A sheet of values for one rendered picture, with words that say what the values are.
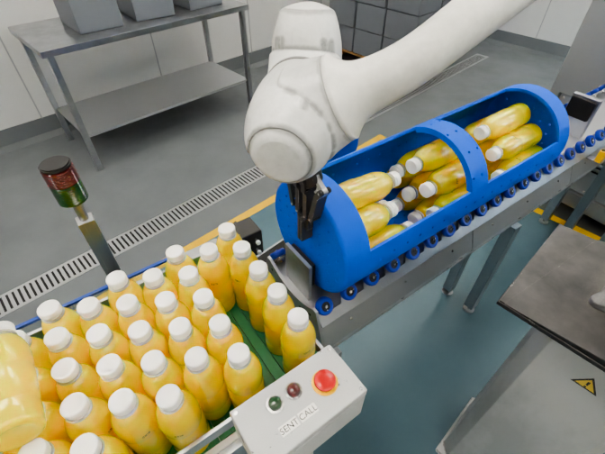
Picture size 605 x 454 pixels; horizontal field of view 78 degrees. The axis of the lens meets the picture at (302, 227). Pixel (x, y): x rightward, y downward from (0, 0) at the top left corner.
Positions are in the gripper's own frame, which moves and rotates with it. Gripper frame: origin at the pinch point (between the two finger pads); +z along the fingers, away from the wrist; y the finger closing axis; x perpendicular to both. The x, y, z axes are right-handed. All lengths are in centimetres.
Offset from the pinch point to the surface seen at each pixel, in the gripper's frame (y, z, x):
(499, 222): 11, 29, 71
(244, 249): -6.1, 5.6, -12.0
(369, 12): -275, 56, 283
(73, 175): -36, -7, -36
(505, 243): 7, 62, 103
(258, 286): 1.9, 9.1, -13.4
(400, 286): 10.8, 28.4, 24.8
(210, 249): -10.8, 5.6, -17.9
